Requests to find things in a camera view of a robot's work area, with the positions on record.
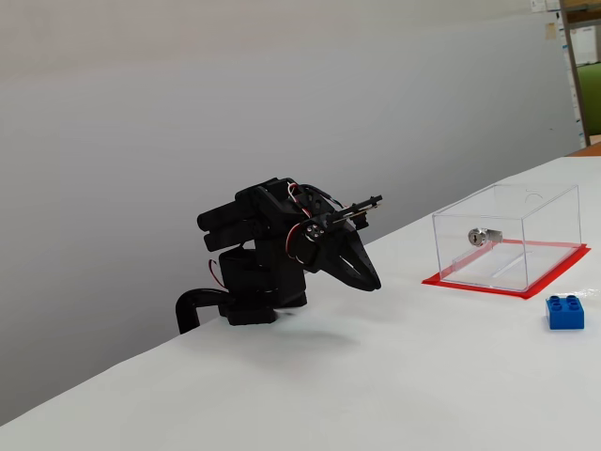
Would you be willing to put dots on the green object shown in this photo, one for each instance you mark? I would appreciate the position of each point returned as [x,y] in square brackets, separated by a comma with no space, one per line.
[592,98]

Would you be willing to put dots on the blue lego brick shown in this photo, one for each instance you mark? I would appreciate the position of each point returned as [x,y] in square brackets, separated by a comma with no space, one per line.
[565,319]

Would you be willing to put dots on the small wrist camera board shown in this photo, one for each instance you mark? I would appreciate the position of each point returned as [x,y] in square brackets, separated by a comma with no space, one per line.
[361,205]

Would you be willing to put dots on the beige sticky note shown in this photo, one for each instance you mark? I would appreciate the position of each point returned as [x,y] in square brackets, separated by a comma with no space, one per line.
[550,31]

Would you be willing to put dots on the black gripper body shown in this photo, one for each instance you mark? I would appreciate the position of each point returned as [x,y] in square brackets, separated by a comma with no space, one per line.
[337,245]

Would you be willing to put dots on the black table clamp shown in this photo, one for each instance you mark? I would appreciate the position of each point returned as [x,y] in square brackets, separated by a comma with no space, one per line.
[183,310]

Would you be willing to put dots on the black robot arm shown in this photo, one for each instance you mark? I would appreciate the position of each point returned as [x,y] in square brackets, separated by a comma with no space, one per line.
[263,282]

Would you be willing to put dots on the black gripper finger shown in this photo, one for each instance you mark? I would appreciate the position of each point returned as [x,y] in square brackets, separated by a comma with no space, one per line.
[335,272]
[371,272]

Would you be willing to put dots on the transparent plastic box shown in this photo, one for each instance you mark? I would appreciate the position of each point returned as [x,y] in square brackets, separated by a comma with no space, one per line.
[549,221]

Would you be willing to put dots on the silver cylinder lock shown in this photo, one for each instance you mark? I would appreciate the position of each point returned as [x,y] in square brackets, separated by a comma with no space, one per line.
[476,237]

